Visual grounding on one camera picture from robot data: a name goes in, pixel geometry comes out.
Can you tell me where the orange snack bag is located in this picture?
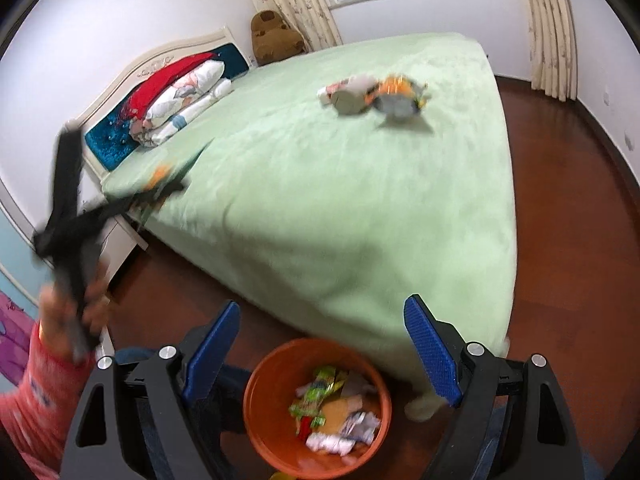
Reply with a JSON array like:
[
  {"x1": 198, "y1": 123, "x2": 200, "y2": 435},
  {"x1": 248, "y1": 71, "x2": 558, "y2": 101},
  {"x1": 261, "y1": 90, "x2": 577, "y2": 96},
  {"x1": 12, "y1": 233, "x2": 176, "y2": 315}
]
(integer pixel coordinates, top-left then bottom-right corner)
[{"x1": 367, "y1": 74, "x2": 431, "y2": 122}]

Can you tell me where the red pillow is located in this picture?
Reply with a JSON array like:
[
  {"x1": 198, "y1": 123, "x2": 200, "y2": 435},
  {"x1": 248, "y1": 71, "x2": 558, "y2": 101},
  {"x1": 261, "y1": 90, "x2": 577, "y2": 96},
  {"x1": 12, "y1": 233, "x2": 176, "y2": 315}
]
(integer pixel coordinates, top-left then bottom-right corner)
[{"x1": 122, "y1": 51, "x2": 217, "y2": 117}]

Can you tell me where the bed with green blanket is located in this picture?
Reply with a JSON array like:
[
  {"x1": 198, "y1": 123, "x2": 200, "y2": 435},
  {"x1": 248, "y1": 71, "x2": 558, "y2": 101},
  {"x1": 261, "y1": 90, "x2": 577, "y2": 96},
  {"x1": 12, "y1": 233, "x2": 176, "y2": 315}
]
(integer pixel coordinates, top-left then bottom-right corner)
[{"x1": 102, "y1": 32, "x2": 518, "y2": 421}]

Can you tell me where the orange plastic bucket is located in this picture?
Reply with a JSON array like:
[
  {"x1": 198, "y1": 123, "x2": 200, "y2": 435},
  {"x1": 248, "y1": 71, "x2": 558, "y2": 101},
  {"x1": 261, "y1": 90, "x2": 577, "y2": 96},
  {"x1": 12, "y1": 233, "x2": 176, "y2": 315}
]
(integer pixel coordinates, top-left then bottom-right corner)
[{"x1": 243, "y1": 338, "x2": 392, "y2": 473}]

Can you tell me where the green snack packet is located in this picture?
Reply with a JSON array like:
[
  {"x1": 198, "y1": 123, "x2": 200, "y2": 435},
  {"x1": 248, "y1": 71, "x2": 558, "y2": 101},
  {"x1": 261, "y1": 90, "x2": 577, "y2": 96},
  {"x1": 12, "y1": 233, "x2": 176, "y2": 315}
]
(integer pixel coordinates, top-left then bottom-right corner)
[{"x1": 289, "y1": 367, "x2": 351, "y2": 418}]

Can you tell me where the person's left forearm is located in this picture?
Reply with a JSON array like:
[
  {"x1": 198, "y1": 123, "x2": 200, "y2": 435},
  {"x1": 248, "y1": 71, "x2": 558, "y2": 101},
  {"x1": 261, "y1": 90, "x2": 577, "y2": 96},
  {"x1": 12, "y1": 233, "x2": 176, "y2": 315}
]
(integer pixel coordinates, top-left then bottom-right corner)
[{"x1": 0, "y1": 320, "x2": 96, "y2": 471}]

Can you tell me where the cream bed headboard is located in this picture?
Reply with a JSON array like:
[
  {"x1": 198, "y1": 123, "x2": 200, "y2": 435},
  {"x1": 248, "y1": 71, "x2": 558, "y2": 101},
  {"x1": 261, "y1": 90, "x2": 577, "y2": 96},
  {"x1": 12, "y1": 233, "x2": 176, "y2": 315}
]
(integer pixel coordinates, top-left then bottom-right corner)
[{"x1": 65, "y1": 26, "x2": 253, "y2": 181}]

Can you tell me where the red white packet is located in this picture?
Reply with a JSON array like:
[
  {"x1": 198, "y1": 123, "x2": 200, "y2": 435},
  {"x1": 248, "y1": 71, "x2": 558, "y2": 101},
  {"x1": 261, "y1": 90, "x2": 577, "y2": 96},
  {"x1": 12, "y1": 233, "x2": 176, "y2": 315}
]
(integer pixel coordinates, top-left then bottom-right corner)
[{"x1": 318, "y1": 74, "x2": 377, "y2": 106}]

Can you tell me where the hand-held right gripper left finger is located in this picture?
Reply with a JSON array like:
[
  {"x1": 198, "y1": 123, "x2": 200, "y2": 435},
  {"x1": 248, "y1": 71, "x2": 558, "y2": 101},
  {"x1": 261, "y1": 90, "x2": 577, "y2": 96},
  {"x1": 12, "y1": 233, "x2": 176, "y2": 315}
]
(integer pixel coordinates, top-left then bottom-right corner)
[{"x1": 60, "y1": 300, "x2": 242, "y2": 480}]

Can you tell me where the person's left hand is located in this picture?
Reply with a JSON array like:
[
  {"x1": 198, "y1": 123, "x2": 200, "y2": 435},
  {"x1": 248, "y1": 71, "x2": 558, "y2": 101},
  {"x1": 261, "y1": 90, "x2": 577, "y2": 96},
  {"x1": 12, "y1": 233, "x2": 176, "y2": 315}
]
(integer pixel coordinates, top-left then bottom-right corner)
[{"x1": 39, "y1": 254, "x2": 113, "y2": 358}]

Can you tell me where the blue white carton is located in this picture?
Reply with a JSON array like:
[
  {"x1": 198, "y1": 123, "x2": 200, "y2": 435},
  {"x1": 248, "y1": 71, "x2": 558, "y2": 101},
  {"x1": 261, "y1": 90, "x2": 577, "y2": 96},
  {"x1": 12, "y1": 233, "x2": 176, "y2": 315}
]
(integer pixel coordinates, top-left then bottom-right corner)
[{"x1": 306, "y1": 410, "x2": 382, "y2": 456}]

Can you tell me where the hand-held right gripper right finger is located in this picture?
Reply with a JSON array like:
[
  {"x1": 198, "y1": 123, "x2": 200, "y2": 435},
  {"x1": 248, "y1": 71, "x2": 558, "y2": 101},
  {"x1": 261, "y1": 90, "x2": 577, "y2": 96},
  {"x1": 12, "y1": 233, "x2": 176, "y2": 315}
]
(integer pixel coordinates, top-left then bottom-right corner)
[{"x1": 404, "y1": 294, "x2": 586, "y2": 480}]

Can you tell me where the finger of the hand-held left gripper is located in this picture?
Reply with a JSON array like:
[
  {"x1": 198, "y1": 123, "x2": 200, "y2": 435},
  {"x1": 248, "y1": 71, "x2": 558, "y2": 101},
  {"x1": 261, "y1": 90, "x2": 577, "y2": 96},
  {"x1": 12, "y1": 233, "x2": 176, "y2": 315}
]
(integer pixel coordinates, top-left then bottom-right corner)
[{"x1": 89, "y1": 177, "x2": 187, "y2": 227}]

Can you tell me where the cream floral curtain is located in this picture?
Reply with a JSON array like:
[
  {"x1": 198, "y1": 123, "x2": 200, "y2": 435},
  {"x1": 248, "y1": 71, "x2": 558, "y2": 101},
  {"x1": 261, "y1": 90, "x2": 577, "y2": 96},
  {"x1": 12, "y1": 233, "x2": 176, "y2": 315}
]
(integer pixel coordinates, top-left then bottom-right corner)
[
  {"x1": 520, "y1": 0, "x2": 581, "y2": 103},
  {"x1": 240, "y1": 0, "x2": 343, "y2": 52}
]

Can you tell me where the blue pink printed panel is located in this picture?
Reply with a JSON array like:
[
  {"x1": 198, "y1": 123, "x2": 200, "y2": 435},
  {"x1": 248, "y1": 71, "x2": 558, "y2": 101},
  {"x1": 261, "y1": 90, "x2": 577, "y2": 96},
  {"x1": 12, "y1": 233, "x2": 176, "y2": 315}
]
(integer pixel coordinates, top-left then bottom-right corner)
[{"x1": 0, "y1": 207, "x2": 40, "y2": 393}]

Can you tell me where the brown plush toy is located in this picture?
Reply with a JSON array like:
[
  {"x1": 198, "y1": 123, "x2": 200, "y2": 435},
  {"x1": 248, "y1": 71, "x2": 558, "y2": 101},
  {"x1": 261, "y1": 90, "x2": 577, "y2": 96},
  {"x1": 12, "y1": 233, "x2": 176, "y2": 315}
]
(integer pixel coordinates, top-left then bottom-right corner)
[{"x1": 250, "y1": 10, "x2": 306, "y2": 66}]

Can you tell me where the white nightstand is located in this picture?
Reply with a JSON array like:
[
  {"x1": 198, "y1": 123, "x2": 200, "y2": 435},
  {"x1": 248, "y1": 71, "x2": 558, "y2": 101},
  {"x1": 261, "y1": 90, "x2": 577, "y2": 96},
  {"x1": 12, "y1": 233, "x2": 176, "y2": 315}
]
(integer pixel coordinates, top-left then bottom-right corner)
[{"x1": 97, "y1": 210, "x2": 150, "y2": 292}]

